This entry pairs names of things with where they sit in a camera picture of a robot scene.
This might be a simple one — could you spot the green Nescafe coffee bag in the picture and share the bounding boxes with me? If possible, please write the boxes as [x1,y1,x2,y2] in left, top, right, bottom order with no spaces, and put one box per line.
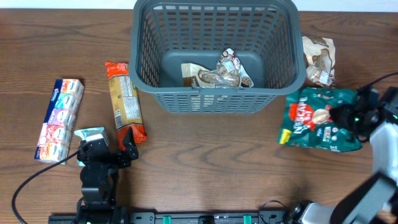
[277,87,362,152]

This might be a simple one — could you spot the beige mushroom bag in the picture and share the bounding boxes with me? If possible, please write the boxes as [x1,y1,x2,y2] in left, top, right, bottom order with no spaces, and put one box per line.
[180,47,255,110]
[302,35,336,88]

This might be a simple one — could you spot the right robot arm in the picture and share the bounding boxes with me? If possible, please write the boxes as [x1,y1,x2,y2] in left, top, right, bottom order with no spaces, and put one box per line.
[290,86,397,224]

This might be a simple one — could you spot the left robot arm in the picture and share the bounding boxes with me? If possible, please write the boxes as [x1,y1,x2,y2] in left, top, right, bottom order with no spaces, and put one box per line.
[74,127,139,223]

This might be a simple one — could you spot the teal wet wipes packet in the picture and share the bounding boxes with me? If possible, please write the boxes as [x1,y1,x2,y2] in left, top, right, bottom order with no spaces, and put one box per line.
[74,127,108,166]

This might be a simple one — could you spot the Kleenex tissue multipack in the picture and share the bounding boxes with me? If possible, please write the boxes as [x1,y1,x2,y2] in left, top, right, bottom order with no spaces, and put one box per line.
[34,79,85,163]

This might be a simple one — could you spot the orange spaghetti packet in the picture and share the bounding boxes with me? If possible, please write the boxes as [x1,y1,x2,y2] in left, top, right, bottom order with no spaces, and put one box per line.
[105,61,147,151]

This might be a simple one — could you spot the grey plastic basket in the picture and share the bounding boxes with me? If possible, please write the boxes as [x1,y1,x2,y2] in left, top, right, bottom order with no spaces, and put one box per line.
[129,0,306,113]

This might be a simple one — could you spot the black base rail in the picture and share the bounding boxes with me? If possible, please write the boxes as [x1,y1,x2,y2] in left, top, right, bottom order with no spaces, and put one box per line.
[47,210,293,224]

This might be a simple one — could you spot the left black cable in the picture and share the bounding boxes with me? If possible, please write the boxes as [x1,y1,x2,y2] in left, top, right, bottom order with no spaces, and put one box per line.
[11,151,80,224]

